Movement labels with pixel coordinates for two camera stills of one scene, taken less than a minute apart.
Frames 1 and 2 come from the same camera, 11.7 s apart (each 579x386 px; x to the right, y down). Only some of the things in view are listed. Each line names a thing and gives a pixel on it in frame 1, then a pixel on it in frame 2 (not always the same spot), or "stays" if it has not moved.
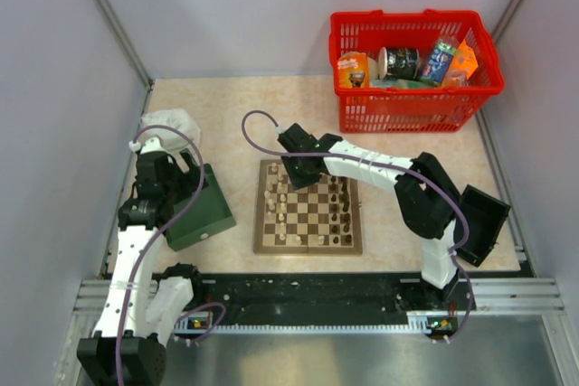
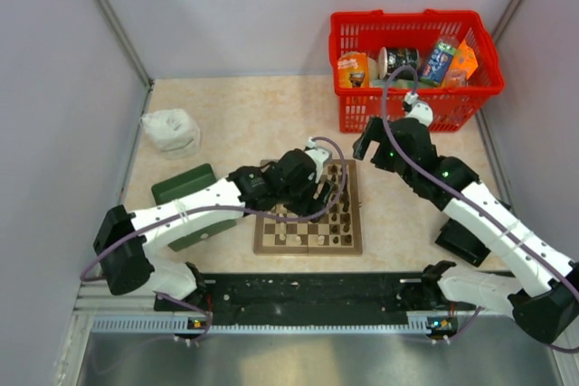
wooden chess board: (322, 218) stays
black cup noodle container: (398, 62) stays
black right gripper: (298, 183) → (374, 132)
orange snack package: (462, 65) stays
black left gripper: (190, 180) → (310, 205)
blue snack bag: (438, 63) stays
